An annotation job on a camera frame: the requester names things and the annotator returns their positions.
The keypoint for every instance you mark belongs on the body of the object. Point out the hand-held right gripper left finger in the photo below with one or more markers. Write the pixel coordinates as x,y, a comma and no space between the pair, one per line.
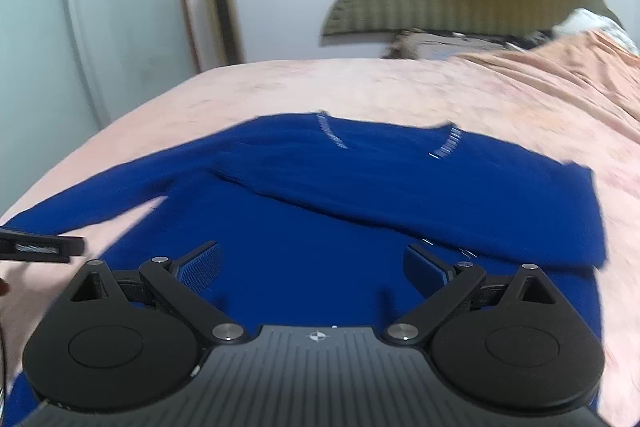
200,269

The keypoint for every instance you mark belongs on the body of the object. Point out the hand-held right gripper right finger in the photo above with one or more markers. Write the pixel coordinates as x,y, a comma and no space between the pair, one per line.
422,269

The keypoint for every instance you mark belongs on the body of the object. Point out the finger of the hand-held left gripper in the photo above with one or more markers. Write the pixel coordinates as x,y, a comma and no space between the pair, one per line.
40,248

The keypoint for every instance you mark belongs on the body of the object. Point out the blue knit sweater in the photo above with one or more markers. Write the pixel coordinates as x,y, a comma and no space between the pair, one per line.
325,187

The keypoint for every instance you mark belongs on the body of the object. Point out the peach bed blanket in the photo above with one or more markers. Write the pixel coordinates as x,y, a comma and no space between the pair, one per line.
350,87

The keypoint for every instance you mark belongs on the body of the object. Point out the white wardrobe with floral decals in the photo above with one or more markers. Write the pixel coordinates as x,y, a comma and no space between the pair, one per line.
100,32

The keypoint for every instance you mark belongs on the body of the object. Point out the brown cardboard box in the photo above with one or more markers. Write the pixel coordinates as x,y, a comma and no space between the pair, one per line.
430,44

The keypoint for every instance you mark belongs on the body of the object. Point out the gold tower air conditioner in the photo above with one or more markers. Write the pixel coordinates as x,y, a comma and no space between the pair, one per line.
222,7

